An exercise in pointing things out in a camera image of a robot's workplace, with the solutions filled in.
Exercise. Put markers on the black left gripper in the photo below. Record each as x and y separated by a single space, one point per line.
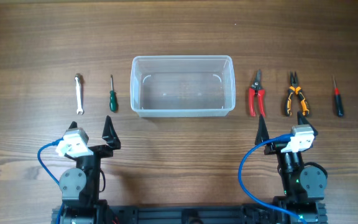
110 136

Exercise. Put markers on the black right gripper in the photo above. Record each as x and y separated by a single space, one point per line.
262 132

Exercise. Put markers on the orange black needle-nose pliers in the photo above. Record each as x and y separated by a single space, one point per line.
293 90

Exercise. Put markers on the red handled cutting pliers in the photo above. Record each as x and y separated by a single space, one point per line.
256 91

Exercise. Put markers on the black red precision screwdriver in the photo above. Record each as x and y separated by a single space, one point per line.
337 100

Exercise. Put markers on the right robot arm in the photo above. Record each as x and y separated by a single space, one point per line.
303 182

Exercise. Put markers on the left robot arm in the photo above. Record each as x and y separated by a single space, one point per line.
80 186

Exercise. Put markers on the clear plastic container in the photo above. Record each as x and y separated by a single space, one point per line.
167 86

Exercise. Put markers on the small silver wrench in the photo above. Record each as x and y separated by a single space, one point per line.
79 110

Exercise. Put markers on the green handled screwdriver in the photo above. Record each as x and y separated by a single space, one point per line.
113 99

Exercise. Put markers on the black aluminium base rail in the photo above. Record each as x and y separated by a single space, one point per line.
191 214

